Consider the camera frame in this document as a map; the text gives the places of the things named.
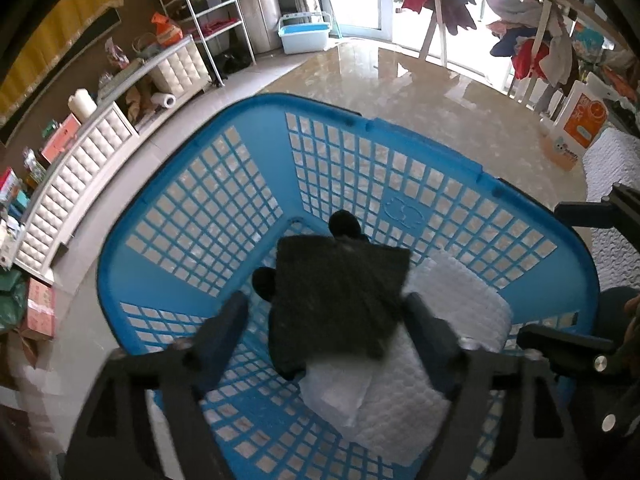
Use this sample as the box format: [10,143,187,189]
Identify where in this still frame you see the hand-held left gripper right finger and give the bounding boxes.
[404,292,586,480]

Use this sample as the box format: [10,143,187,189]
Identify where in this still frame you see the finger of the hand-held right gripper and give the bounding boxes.
[517,324,618,376]
[554,183,640,231]

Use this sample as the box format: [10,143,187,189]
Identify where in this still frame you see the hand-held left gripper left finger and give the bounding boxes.
[65,291,250,480]

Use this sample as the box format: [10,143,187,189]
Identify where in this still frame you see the white quilted cloth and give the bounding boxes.
[345,247,514,456]

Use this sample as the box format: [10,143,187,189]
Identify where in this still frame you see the black cloth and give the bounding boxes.
[251,210,373,381]

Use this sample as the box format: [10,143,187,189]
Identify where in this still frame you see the clear bubble wrap sheet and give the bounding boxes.
[299,352,377,428]

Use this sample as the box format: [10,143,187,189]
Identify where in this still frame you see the blue plastic basket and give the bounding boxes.
[96,92,601,480]

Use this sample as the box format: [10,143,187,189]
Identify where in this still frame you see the orange detergent bag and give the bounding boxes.
[547,81,609,171]

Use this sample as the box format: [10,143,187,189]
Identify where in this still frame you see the hanging mixed clothes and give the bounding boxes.
[485,0,586,92]

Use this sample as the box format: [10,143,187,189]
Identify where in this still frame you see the pink cardboard box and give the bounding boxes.
[20,277,57,339]

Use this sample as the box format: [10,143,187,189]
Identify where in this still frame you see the green plastic bag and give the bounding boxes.
[0,267,28,333]

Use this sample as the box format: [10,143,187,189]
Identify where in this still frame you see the white tufted television cabinet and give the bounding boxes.
[12,35,212,283]

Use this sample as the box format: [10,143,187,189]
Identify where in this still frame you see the pink flat box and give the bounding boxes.
[40,114,83,161]

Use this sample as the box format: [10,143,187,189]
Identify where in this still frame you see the wooden clothes rack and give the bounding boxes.
[417,0,640,116]

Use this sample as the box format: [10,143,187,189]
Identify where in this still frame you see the white plastic jug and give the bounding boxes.
[67,89,98,122]

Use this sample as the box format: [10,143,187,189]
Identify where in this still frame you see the black television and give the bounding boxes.
[0,10,123,147]

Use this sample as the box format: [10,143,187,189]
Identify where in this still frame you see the blue mop bucket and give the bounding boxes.
[277,10,332,54]

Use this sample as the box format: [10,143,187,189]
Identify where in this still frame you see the orange snack bag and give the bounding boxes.
[151,12,181,46]

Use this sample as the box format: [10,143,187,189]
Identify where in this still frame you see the standing air conditioner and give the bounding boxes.
[247,0,282,54]

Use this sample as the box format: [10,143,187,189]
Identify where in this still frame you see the yellow television cover cloth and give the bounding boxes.
[0,0,123,128]

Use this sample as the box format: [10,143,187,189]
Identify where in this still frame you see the white wire shelf rack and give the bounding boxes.
[170,0,257,86]

